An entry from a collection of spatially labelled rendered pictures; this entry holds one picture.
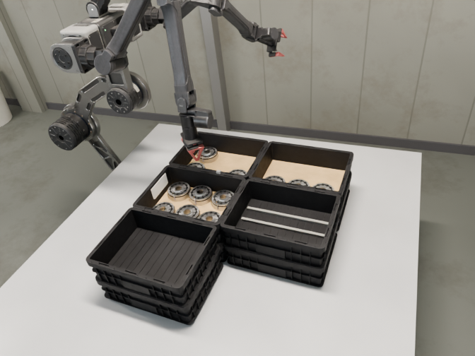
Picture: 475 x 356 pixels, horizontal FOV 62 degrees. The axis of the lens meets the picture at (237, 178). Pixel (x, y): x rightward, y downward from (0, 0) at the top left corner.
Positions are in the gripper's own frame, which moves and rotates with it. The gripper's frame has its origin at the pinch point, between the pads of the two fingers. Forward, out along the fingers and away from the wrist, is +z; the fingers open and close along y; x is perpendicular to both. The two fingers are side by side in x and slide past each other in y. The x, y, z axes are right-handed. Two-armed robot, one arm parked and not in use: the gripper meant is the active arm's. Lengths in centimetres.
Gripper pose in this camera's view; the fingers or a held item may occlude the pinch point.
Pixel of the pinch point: (194, 155)
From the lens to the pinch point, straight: 165.6
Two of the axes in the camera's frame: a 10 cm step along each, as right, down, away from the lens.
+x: -9.2, 3.0, -2.5
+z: 0.9, 7.8, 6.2
